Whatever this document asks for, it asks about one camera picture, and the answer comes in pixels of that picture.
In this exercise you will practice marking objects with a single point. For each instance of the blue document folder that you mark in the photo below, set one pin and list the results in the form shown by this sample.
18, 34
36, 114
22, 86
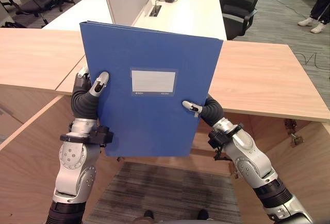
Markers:
154, 121

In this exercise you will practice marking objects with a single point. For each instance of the dark robot foot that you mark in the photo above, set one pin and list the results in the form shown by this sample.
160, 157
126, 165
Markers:
148, 215
203, 214

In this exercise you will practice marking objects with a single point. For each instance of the right dark robot foot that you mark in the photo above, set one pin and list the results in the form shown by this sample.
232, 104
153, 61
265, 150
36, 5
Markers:
203, 214

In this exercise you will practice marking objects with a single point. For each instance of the black mesh office chair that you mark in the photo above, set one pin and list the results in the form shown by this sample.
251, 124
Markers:
238, 5

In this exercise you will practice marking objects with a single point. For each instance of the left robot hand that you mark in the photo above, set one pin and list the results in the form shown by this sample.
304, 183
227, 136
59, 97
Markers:
83, 100

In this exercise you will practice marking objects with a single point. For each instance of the metal cabinet door hinge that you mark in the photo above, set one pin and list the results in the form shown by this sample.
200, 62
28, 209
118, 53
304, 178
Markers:
294, 134

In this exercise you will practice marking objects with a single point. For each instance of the long white office desk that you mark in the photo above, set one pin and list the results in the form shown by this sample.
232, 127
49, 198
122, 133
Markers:
188, 15

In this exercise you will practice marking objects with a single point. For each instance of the person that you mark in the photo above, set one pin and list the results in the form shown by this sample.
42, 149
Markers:
318, 7

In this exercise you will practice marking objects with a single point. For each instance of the wooden cabinet door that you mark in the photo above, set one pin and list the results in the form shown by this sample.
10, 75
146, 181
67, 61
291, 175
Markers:
304, 172
31, 162

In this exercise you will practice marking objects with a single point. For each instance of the wooden office cabinet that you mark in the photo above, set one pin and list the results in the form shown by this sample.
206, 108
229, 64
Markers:
257, 79

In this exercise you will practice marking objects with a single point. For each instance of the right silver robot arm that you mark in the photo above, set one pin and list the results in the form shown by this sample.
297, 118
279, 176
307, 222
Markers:
257, 167

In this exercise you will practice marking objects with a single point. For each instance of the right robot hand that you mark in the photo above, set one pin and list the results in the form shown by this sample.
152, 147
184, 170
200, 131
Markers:
212, 113

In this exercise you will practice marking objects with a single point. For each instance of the left dark robot foot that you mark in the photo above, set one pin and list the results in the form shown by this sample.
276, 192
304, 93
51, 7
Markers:
148, 215

